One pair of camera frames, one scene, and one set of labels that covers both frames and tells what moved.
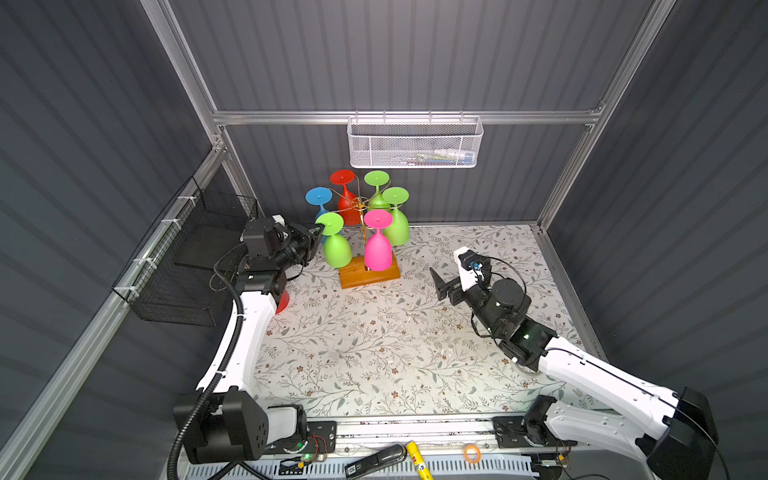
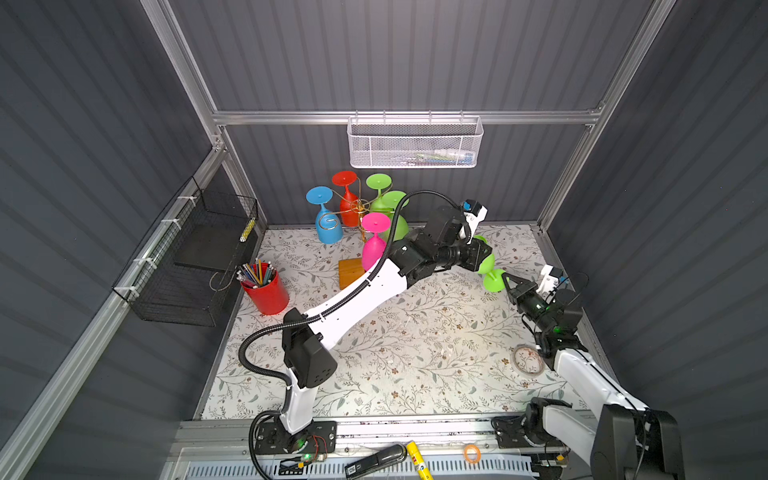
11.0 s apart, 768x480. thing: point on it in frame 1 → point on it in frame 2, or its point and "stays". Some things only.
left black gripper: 306,238 → 473,257
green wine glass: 337,252 → 493,280
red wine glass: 348,204 stays
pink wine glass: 378,248 stays
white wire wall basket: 408,142 stays
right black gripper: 453,287 → 521,294
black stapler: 387,457 stays
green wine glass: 399,230 stays
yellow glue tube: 418,458 stays
